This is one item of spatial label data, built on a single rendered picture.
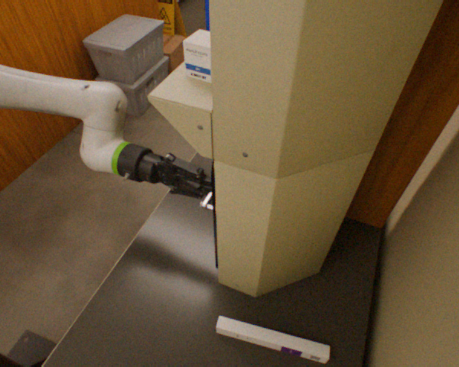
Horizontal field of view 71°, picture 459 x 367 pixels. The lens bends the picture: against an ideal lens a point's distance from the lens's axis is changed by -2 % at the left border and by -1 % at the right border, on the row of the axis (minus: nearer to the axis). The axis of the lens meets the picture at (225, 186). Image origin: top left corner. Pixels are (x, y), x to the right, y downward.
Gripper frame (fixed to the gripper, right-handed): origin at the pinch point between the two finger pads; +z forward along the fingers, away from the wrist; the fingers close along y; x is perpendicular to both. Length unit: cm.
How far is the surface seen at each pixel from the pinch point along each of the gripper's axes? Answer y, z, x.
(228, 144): 25.6, 7.1, -10.9
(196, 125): 27.7, 1.7, -10.8
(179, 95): 31.1, -2.1, -8.9
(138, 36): -55, -146, 166
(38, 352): -119, -83, -43
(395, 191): -9, 43, 26
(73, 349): -26, -21, -41
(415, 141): 8.8, 40.6, 26.1
